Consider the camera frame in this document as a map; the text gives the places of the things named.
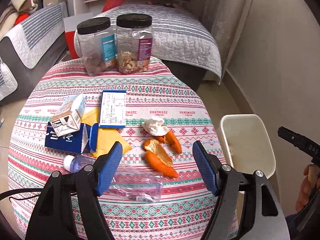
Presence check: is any purple label nut jar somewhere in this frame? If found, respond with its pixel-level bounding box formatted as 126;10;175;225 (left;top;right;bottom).
116;13;153;74

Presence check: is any small white milk carton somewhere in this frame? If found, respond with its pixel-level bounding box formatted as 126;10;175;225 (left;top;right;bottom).
50;94;86;137

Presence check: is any red white box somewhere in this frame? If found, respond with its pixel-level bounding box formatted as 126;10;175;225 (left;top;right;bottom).
63;12;93;59

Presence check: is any beige folded blanket pile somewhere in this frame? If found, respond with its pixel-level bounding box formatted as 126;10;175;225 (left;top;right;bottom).
1;0;39;38

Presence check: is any blue white paper card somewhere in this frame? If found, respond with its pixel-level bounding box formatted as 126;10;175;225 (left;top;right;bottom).
99;90;126;128

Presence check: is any yellow snack bag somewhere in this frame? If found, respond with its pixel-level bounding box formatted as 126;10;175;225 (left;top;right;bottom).
81;108;132;158

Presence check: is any dark blue carton box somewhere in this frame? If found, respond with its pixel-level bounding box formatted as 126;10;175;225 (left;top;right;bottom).
44;122;99;154

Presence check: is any dark sofa with quilt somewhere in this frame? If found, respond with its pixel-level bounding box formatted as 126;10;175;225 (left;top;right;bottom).
1;2;68;103

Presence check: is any teal label snack jar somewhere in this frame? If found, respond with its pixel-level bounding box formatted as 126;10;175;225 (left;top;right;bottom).
77;17;117;76

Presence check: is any small orange peel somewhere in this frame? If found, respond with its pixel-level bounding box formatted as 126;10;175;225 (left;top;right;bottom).
155;130;182;154

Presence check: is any grey lace curtain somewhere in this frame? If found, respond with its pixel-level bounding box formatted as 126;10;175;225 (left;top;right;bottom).
201;0;253;70

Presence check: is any clear plastic water bottle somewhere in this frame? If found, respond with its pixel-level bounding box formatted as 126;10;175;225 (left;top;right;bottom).
63;154;163;203

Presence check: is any person right hand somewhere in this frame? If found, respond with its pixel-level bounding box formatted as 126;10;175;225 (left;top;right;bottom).
296;164;319;212

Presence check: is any white plastic trash bin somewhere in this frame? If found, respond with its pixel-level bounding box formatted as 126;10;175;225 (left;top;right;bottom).
216;114;276;178

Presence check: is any grey quilted bed cover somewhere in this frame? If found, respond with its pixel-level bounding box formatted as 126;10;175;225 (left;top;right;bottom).
74;4;222;85

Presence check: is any patterned handmade tablecloth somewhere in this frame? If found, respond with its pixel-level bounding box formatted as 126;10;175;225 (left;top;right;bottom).
8;59;225;239

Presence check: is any large orange peel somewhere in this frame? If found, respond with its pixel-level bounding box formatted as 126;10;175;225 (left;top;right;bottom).
143;139;178;178

